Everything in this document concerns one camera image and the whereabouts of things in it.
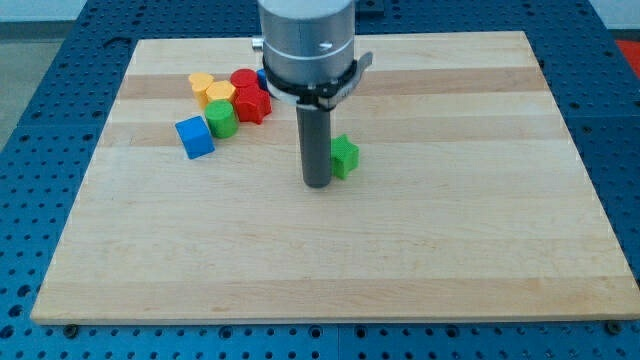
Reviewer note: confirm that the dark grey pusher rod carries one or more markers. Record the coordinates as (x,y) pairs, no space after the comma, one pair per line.
(314,129)

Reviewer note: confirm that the green star block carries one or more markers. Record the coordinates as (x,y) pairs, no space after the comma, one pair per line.
(344,156)

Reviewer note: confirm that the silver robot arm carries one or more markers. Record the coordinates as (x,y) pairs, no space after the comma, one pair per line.
(307,44)

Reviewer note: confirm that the red star block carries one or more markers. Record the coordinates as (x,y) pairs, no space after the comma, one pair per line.
(252,104)

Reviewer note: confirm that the blue triangle block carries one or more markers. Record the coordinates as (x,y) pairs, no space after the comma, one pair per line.
(262,81)

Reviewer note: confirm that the red cylinder block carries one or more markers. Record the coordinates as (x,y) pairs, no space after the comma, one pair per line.
(244,78)

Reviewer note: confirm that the green cylinder block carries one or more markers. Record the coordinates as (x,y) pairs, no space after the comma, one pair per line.
(221,118)

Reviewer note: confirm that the yellow hexagon block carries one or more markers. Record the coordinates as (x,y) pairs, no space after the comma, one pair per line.
(221,90)

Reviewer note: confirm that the blue cube block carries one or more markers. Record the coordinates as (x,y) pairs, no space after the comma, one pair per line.
(195,137)

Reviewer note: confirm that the yellow heart block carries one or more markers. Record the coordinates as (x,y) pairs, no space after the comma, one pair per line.
(200,82)

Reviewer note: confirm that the wooden board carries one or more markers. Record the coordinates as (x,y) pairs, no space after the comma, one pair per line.
(470,202)

